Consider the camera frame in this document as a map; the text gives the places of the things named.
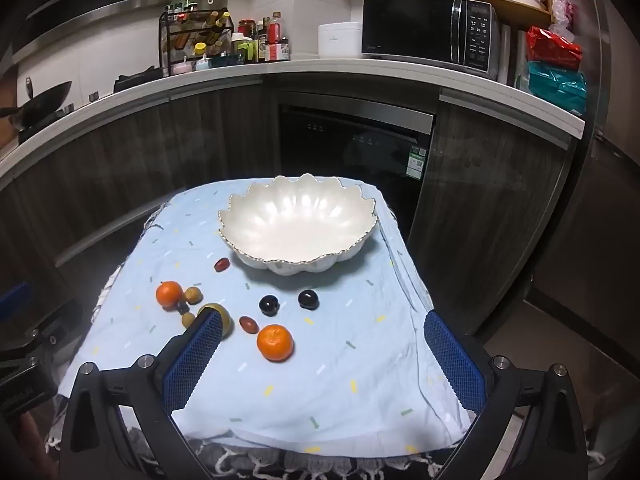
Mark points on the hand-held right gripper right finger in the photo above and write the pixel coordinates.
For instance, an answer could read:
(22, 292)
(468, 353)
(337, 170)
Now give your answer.
(452, 360)

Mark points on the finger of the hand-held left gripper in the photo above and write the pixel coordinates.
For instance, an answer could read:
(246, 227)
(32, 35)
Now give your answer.
(62, 327)
(15, 296)

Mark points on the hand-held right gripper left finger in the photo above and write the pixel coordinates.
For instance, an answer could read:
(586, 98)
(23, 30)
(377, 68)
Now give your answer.
(195, 360)

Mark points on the tan longan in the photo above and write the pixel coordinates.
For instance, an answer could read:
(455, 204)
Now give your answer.
(193, 295)
(188, 318)

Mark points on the green round pear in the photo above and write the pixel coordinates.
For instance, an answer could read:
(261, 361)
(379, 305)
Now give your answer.
(226, 321)

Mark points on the red grape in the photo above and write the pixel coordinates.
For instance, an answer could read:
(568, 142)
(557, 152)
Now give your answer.
(222, 264)
(248, 324)

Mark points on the orange mandarin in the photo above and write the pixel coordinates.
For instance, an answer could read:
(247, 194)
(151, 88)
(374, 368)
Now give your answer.
(169, 294)
(274, 342)

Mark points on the dark purple plum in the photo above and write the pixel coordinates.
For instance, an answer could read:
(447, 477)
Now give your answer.
(307, 298)
(268, 305)

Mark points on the white scalloped ceramic bowl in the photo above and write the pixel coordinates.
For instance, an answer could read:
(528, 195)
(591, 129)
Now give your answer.
(295, 225)

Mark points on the light blue patterned tablecloth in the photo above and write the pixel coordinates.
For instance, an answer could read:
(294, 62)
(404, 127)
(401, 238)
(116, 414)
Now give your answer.
(325, 360)

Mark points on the black wok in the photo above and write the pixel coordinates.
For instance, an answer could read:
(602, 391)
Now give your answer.
(42, 102)

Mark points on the green label sticker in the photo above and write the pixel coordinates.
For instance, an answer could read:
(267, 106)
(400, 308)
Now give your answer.
(416, 161)

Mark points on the dark wood kitchen counter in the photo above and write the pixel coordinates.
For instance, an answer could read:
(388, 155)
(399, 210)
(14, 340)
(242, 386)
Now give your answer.
(200, 135)

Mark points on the dark grey refrigerator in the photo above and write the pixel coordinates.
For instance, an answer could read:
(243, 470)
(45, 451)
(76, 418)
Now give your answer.
(600, 185)

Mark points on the black stove burner grate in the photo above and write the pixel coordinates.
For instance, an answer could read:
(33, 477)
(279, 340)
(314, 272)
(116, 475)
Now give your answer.
(137, 80)

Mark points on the teal plastic bag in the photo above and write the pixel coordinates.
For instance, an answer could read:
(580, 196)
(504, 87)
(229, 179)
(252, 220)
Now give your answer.
(557, 85)

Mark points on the black steel range hood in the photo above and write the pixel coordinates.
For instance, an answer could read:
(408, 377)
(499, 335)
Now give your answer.
(100, 5)

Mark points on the green plastic jug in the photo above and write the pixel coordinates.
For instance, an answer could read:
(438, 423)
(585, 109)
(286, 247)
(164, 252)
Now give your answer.
(242, 50)

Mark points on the dark sauce bottle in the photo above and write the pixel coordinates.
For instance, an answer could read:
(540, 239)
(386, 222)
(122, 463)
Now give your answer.
(261, 40)

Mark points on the red plastic bag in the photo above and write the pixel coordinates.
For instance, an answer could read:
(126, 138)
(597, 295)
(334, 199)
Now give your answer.
(552, 47)

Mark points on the red label sauce bottle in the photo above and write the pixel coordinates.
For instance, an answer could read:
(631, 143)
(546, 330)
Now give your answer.
(275, 40)

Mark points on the black microwave oven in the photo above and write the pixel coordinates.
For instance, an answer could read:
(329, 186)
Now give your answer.
(410, 27)

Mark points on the red lid jar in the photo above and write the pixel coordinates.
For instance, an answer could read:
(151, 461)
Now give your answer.
(246, 27)

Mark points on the white rice cooker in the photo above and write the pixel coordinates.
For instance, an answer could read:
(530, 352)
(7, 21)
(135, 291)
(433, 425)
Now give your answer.
(340, 40)

